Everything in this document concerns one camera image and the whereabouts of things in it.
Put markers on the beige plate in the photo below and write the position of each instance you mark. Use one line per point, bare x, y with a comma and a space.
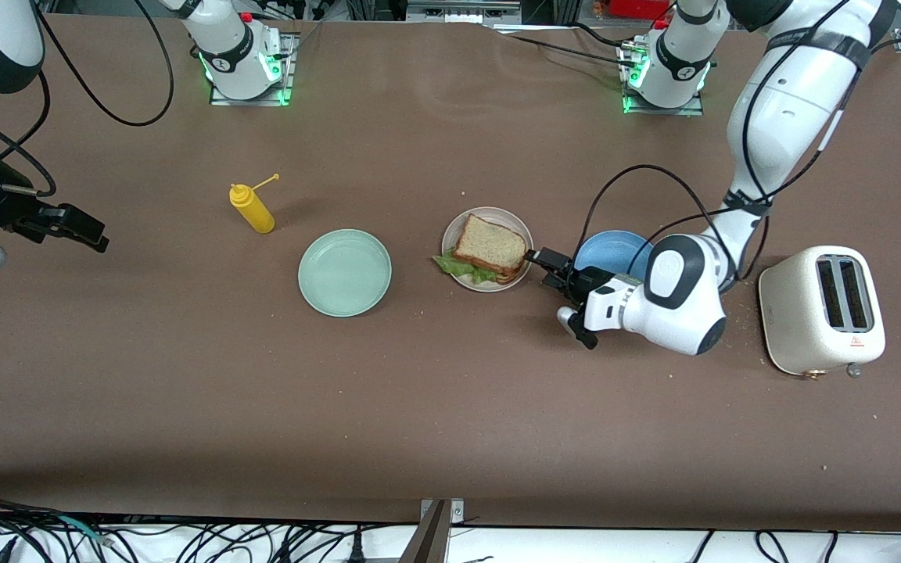
517, 223

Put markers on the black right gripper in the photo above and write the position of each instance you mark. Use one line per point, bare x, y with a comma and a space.
3, 208

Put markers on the yellow mustard squeeze bottle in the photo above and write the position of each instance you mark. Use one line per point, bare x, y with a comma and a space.
256, 215

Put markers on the silver background box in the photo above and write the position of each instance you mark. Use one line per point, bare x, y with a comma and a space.
458, 12

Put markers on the brown bread slice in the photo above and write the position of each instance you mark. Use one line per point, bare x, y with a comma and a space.
489, 244
511, 274

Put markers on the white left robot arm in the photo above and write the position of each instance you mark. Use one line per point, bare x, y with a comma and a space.
779, 117

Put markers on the blue plate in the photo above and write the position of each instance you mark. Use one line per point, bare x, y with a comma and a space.
611, 252

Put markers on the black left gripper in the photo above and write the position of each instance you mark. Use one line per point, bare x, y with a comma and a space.
590, 279

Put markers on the green lettuce leaf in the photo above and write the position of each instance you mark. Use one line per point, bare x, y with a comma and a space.
462, 267

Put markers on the grey metal strut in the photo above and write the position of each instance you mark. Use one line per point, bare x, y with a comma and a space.
427, 543

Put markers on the silver metal bracket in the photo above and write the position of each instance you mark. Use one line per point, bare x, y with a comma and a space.
457, 512

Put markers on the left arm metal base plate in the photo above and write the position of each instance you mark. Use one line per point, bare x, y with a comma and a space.
665, 112

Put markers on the red background object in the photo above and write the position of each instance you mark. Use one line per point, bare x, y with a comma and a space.
638, 8

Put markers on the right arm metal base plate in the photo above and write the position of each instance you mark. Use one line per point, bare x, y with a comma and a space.
286, 70

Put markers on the white toaster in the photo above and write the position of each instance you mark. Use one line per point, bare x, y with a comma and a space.
791, 313

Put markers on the mint green plate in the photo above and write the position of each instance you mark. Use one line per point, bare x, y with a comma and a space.
345, 274

